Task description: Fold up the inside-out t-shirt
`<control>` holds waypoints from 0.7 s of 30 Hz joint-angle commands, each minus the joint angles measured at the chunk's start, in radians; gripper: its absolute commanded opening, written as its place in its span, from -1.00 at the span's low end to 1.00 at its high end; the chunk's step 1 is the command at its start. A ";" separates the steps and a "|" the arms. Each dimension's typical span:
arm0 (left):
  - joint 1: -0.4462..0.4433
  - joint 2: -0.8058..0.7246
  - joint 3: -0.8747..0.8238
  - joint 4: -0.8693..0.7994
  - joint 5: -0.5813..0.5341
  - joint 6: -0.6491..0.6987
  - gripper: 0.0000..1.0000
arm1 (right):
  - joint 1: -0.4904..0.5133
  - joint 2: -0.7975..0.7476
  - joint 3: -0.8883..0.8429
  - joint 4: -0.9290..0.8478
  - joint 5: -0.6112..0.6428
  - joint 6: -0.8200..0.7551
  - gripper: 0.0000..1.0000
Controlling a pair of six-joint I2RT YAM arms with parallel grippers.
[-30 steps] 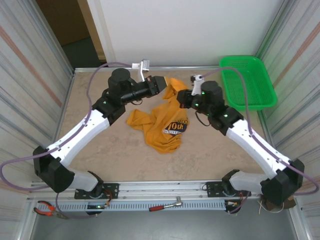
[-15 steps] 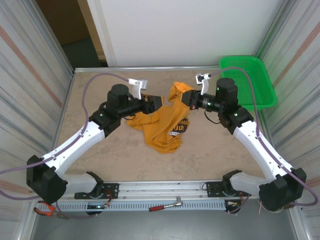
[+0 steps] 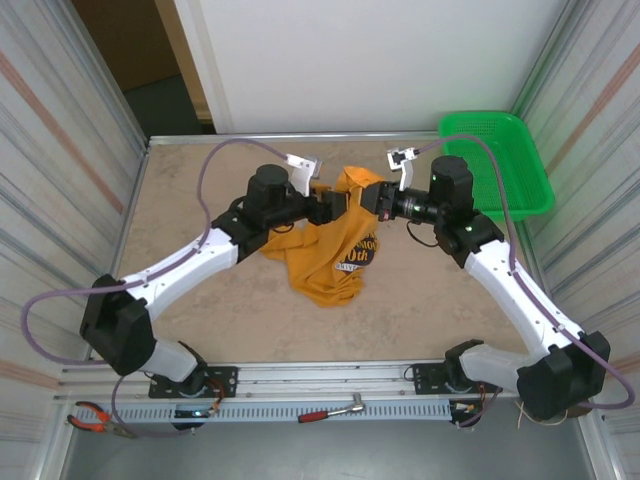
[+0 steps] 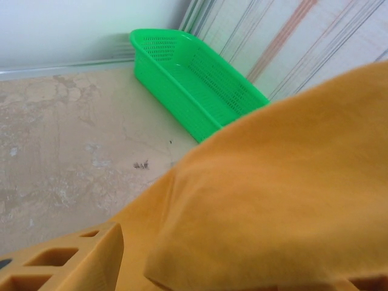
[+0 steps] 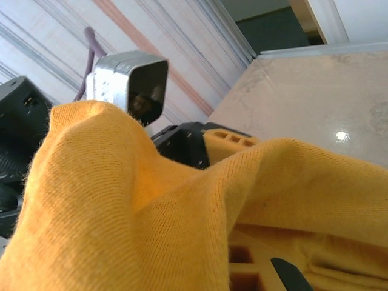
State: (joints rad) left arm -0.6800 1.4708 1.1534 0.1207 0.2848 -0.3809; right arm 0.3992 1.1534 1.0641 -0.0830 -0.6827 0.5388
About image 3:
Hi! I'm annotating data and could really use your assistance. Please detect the aluminium table edge frame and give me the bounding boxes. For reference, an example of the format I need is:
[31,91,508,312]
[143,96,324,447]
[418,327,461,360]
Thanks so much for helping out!
[87,130,564,364]

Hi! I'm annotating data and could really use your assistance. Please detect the green plastic basket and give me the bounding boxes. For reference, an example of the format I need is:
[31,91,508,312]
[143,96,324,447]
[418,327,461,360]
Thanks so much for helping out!
[437,110,556,224]

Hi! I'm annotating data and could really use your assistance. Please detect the aluminium mounting rail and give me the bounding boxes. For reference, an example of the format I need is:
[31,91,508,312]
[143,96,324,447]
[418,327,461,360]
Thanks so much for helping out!
[53,357,526,404]

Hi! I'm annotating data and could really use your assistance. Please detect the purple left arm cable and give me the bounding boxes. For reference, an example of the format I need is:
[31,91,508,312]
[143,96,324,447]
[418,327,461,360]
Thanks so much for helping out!
[20,138,291,439]

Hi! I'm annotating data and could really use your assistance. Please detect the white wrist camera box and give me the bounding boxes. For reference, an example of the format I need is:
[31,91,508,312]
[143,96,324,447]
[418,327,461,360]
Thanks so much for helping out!
[284,153,321,196]
[385,147,417,194]

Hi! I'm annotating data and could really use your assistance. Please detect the orange handled pliers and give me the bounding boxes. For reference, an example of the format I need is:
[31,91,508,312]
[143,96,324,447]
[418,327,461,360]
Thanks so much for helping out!
[66,399,136,440]

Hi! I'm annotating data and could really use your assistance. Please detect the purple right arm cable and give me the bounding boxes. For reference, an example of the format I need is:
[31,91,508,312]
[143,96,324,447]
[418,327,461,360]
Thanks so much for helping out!
[413,133,632,429]

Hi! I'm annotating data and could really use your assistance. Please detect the yellow printed t-shirt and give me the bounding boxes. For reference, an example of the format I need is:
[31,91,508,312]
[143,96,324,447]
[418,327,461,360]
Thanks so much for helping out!
[258,164,387,309]

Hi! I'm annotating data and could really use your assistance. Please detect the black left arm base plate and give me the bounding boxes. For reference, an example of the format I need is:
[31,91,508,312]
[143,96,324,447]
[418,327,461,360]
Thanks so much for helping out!
[148,365,239,400]

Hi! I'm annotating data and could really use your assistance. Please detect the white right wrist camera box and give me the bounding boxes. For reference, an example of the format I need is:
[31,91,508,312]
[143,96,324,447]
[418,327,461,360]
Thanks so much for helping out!
[385,147,417,194]

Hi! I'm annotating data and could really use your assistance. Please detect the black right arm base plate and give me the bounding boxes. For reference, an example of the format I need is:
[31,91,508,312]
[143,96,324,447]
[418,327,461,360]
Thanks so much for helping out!
[412,362,501,396]

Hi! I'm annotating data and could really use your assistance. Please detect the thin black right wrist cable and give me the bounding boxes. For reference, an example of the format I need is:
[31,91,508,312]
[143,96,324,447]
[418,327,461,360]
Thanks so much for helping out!
[405,219,441,249]

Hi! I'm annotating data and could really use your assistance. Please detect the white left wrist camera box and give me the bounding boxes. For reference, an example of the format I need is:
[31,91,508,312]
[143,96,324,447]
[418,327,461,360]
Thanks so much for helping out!
[284,153,321,196]

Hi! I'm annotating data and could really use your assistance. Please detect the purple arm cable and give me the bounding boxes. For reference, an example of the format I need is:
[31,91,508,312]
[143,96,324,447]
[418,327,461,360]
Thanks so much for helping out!
[20,138,291,439]
[413,133,632,429]

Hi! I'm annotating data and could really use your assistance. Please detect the beige door jamb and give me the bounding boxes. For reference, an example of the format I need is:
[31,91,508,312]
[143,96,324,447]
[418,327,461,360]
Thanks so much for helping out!
[153,0,217,124]

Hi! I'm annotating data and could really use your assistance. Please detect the red handled ratchet wrench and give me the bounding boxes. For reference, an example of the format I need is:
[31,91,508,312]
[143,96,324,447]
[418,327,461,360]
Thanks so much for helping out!
[297,392,367,425]

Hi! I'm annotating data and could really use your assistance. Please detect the grey slotted cable duct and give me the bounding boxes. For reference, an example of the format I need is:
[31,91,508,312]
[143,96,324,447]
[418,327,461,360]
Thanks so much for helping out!
[107,399,454,424]

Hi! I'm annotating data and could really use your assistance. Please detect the brown door panel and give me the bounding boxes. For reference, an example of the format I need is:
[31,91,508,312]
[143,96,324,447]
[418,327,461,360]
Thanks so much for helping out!
[69,0,182,94]

